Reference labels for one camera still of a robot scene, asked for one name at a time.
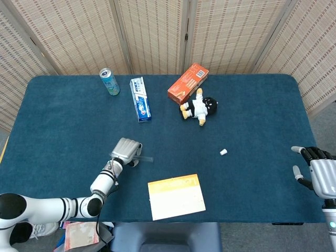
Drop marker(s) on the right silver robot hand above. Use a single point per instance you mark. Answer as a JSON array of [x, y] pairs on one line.
[[324, 178]]

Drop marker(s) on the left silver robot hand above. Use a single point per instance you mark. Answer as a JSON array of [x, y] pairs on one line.
[[126, 148]]

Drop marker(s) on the small white cap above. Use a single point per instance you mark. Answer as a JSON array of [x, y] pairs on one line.
[[223, 152]]

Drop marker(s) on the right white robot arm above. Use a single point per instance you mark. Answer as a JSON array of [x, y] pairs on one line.
[[330, 225]]

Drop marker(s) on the blue white toothpaste box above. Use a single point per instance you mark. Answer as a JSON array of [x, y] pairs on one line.
[[141, 102]]

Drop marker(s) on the black bar under table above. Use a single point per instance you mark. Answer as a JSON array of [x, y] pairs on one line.
[[287, 224]]

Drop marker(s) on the dark blue table cloth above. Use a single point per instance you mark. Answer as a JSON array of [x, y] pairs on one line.
[[65, 118]]

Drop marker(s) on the light blue drink can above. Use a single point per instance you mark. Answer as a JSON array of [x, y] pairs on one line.
[[110, 82]]

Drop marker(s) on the orange white notepad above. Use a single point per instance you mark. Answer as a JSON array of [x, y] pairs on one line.
[[176, 199]]

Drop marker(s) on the black white plush doll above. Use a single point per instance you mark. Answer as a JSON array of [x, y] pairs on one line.
[[199, 107]]

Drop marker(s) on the grey fabric bag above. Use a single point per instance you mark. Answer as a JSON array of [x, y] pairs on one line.
[[106, 232]]

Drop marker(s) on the orange cardboard box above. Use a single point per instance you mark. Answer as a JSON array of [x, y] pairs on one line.
[[186, 84]]

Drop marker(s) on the grey blue chair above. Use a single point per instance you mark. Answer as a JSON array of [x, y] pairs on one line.
[[168, 236]]

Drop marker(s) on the worn orange book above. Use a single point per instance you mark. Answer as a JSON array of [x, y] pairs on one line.
[[81, 236]]

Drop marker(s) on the white sneaker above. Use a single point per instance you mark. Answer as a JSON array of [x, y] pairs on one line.
[[44, 228]]

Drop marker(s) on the woven bamboo folding screen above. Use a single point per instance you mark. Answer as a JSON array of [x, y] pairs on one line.
[[78, 31]]

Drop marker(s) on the black rounded object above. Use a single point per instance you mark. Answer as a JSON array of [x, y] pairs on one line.
[[22, 233]]

